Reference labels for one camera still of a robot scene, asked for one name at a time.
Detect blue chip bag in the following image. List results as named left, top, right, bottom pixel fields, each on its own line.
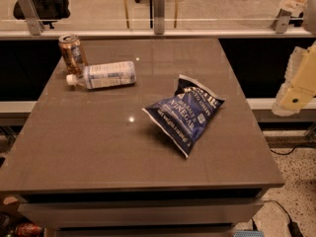
left=142, top=75, right=225, bottom=158

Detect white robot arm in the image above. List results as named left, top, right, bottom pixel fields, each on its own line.
left=272, top=0, right=316, bottom=117

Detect clear plastic water bottle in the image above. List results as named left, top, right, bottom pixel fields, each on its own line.
left=66, top=61, right=136, bottom=90

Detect gold drink can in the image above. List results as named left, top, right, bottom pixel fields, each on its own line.
left=58, top=34, right=88, bottom=76

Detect black office chair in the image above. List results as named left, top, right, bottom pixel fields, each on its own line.
left=13, top=0, right=71, bottom=30

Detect grey table drawer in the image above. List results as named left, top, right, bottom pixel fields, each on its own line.
left=19, top=198, right=263, bottom=228

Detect red can under table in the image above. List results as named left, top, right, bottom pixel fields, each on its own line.
left=15, top=223, right=42, bottom=237

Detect grey metal railing post right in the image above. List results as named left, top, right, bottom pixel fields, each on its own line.
left=271, top=9, right=291, bottom=34

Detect grey metal railing post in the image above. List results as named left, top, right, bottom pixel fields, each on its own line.
left=271, top=9, right=291, bottom=34
left=17, top=0, right=43, bottom=36
left=153, top=0, right=165, bottom=35

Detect black floor cable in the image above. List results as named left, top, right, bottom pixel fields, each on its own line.
left=270, top=143, right=316, bottom=156

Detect black power cable with adapter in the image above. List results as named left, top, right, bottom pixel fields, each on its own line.
left=263, top=199, right=304, bottom=237

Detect grey metal railing post left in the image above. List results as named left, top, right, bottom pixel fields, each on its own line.
left=17, top=0, right=43, bottom=36

